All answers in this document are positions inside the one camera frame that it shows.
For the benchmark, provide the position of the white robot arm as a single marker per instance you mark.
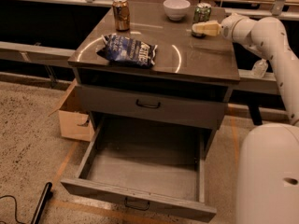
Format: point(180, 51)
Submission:
point(267, 186)

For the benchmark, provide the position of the blue chip bag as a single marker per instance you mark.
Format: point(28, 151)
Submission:
point(122, 49)

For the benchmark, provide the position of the closed grey top drawer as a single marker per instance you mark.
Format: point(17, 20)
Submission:
point(202, 114)

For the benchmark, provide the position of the black pole with cable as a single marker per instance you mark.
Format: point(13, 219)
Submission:
point(44, 198)

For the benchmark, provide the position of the grey drawer cabinet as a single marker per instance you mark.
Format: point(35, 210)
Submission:
point(186, 67)

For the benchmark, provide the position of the gold soda can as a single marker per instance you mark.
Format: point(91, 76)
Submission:
point(121, 15)

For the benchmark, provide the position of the clear sanitizer bottle left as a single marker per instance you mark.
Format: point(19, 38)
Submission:
point(259, 68)

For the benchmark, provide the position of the cardboard box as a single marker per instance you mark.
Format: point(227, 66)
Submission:
point(74, 122)

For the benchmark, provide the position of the grey metal rail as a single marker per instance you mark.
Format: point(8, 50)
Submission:
point(35, 54)

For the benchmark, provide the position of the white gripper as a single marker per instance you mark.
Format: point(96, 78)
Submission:
point(229, 25)

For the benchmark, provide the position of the open grey middle drawer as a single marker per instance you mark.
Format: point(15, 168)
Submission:
point(145, 165)

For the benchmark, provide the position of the white bowl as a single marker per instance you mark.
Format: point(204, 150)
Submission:
point(176, 10)

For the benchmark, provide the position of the green soda can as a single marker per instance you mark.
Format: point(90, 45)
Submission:
point(201, 13)

